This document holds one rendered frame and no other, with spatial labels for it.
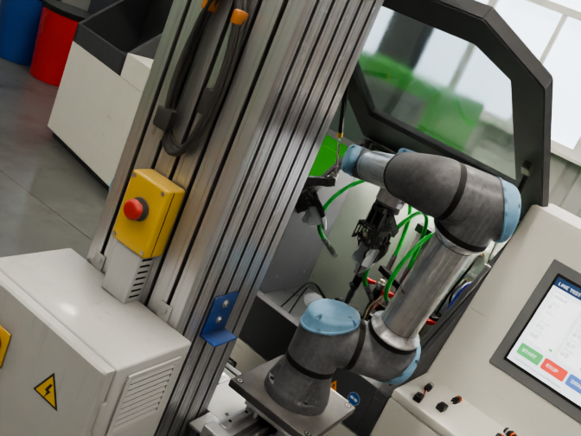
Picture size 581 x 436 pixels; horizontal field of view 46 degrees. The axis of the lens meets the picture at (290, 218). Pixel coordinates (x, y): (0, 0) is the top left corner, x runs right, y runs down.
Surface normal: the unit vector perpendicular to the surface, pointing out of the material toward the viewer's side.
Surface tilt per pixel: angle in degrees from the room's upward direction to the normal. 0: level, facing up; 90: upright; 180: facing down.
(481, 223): 103
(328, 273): 90
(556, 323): 76
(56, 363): 90
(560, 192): 90
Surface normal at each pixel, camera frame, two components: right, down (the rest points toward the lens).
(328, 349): 0.06, 0.35
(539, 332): -0.47, -0.18
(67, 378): -0.51, 0.07
